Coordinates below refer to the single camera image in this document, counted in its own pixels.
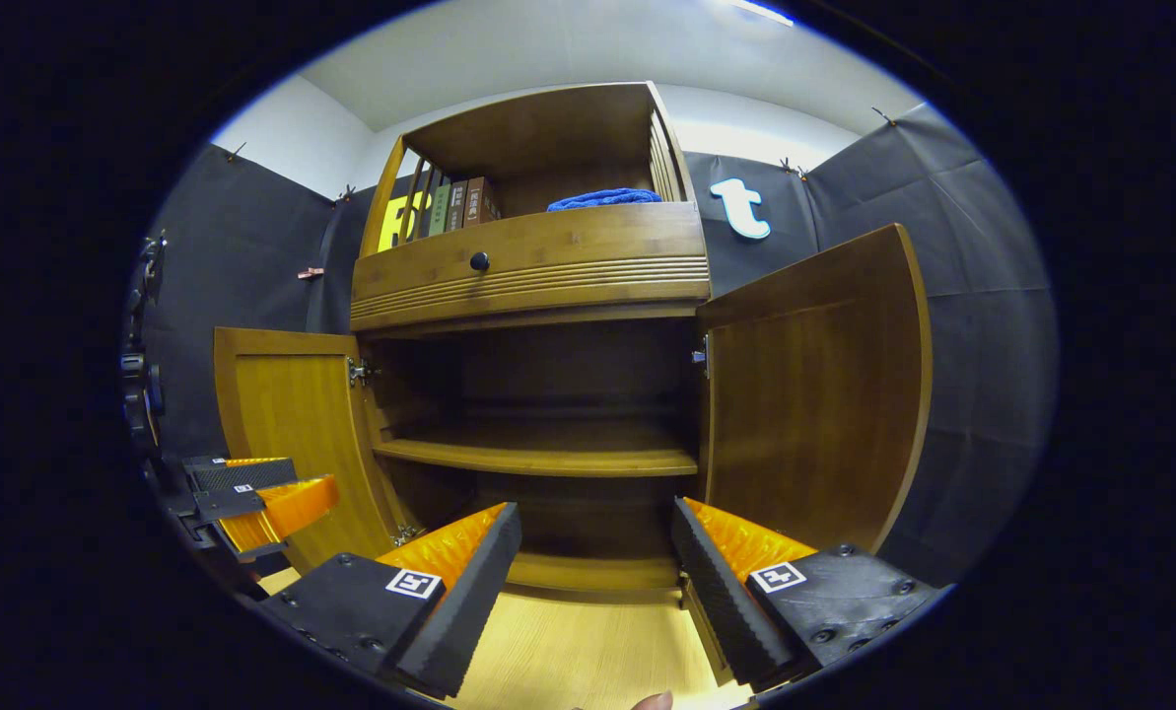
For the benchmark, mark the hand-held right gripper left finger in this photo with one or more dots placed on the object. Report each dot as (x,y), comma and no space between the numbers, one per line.
(469,602)

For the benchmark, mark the green book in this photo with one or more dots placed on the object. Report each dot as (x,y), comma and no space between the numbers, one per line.
(439,209)

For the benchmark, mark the wooden cabinet drawer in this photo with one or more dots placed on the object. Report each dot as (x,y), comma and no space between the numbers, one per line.
(568,247)

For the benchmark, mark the wooden double-door shoe cabinet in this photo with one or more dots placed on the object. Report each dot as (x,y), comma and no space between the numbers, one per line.
(548,128)

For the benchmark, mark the metal door hinge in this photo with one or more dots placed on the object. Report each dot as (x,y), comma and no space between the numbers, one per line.
(701,357)
(361,372)
(407,534)

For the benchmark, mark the wooden inner shelf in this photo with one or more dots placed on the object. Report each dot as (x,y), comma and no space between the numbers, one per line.
(548,456)

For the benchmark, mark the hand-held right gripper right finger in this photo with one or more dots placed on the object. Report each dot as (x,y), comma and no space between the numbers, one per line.
(721,602)

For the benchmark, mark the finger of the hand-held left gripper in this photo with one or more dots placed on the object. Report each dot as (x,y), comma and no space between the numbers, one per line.
(287,513)
(242,476)

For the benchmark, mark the small dark clip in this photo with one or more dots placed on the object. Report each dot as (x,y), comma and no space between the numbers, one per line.
(238,152)
(883,116)
(346,193)
(793,169)

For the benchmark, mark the blue towel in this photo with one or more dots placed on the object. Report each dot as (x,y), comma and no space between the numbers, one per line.
(602,199)

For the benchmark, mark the wooden shoe cabinet door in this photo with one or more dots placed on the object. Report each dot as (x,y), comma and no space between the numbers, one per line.
(814,394)
(292,414)

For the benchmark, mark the black drawer knob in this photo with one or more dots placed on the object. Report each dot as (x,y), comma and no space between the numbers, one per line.
(479,261)

